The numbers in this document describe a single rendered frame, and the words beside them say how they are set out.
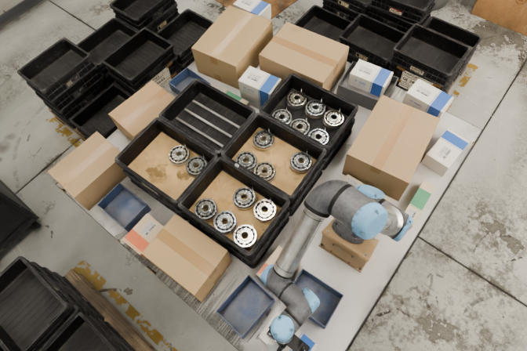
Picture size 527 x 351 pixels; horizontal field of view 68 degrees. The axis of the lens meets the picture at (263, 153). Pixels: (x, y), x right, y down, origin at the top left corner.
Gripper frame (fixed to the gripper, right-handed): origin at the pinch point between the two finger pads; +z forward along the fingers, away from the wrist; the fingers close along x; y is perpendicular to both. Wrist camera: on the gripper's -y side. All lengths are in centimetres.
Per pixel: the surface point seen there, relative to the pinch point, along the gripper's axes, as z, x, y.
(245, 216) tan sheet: -7, -28, 45
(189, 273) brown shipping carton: -10.0, 5.3, 46.4
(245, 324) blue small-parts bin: 5.7, 5.5, 18.3
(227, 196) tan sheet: -7, -31, 58
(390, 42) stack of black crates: 39, -206, 61
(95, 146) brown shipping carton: -10, -11, 127
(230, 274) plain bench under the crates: 6.1, -6.3, 36.9
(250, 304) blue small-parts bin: 5.7, -2.1, 21.6
